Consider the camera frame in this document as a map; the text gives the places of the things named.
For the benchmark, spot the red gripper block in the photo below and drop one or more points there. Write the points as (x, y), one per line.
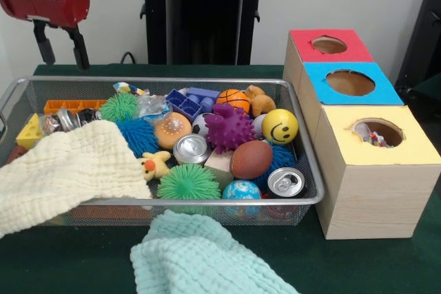
(48, 10)

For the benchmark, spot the cream knitted cloth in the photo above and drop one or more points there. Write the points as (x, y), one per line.
(62, 173)

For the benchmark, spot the mint green knitted cloth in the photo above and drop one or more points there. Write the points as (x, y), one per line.
(200, 256)

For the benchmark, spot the white multicolour print cloth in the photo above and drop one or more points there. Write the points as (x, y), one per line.
(375, 137)

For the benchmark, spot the wooden box with three holes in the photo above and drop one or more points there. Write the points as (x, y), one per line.
(372, 197)

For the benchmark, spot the orange plastic tray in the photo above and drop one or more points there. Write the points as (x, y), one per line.
(69, 105)

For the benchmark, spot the green spiky ball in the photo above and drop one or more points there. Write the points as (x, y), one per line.
(118, 108)
(189, 182)

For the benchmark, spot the yellow cheese wedge toy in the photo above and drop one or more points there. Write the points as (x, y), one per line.
(29, 132)

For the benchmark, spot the blue spiky ball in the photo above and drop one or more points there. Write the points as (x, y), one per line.
(141, 134)

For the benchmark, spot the yellow duck plush toy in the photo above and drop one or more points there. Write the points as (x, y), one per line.
(157, 164)

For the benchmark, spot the orange toy basketball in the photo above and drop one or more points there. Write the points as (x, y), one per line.
(235, 99)

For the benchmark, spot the purple spiky ball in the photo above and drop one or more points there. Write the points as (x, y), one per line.
(229, 127)

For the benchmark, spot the brown toy football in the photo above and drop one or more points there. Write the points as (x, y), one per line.
(251, 160)

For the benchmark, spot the blue globe ball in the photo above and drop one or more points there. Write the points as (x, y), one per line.
(241, 189)

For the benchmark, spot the yellow smiley face ball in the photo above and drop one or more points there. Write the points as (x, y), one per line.
(280, 127)

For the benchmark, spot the silver drink can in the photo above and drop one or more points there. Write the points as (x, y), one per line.
(285, 182)

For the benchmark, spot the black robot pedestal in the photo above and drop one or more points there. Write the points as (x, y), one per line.
(200, 18)

